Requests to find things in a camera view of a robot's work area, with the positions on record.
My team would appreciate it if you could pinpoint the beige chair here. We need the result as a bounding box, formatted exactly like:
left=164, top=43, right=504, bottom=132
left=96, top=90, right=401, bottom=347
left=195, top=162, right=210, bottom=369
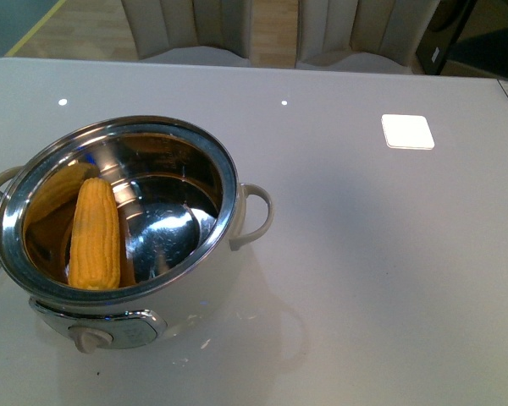
left=295, top=0, right=439, bottom=74
left=122, top=0, right=252, bottom=67

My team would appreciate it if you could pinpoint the white electric cooking pot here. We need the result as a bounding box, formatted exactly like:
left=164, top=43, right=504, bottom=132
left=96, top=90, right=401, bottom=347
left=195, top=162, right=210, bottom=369
left=0, top=116, right=274, bottom=354

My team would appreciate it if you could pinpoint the beige chair right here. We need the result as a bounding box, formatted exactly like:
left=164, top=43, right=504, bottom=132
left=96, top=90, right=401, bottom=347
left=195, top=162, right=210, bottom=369
left=295, top=0, right=439, bottom=74

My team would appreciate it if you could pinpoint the yellow corn cob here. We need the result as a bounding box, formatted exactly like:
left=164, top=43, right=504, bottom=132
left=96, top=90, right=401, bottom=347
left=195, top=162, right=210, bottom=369
left=68, top=178, right=120, bottom=291

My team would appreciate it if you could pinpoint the beige chair left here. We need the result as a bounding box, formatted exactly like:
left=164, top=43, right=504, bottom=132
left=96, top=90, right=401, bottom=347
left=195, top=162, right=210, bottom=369
left=122, top=0, right=252, bottom=67

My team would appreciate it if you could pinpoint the black appliance with label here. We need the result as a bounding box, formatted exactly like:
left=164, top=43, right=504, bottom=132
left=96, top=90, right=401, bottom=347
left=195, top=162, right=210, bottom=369
left=416, top=0, right=477, bottom=75

